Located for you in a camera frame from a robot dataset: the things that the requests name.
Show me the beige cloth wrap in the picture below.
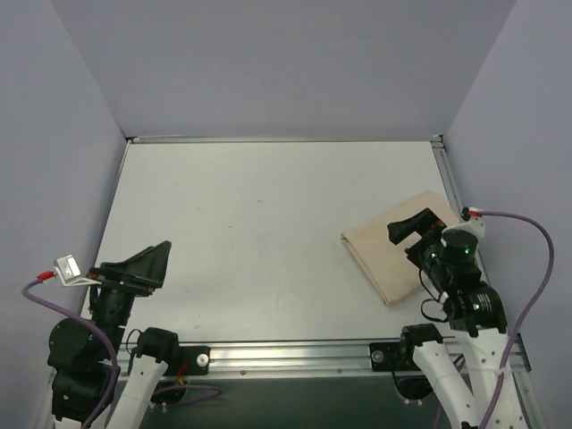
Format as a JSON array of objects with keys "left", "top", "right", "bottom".
[{"left": 341, "top": 190, "right": 459, "bottom": 307}]

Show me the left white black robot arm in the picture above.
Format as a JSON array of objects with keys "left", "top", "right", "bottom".
[{"left": 47, "top": 240, "right": 181, "bottom": 428}]

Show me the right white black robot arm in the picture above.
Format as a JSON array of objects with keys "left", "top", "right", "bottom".
[{"left": 387, "top": 208, "right": 527, "bottom": 428}]

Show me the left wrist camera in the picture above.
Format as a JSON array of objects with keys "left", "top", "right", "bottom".
[{"left": 54, "top": 255, "right": 101, "bottom": 287}]

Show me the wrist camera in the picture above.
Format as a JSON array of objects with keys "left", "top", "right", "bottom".
[
  {"left": 446, "top": 206, "right": 485, "bottom": 241},
  {"left": 54, "top": 255, "right": 101, "bottom": 287}
]

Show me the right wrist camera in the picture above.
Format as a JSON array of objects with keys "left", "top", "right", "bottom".
[{"left": 446, "top": 206, "right": 485, "bottom": 241}]

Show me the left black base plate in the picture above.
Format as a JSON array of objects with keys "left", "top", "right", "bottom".
[{"left": 127, "top": 343, "right": 211, "bottom": 376}]

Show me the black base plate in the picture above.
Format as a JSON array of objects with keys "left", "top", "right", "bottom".
[
  {"left": 368, "top": 341, "right": 420, "bottom": 373},
  {"left": 127, "top": 343, "right": 211, "bottom": 376}
]

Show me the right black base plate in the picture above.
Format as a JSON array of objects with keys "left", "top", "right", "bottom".
[{"left": 368, "top": 341, "right": 420, "bottom": 373}]

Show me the aluminium front rail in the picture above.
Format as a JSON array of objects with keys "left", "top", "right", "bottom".
[{"left": 44, "top": 337, "right": 533, "bottom": 385}]

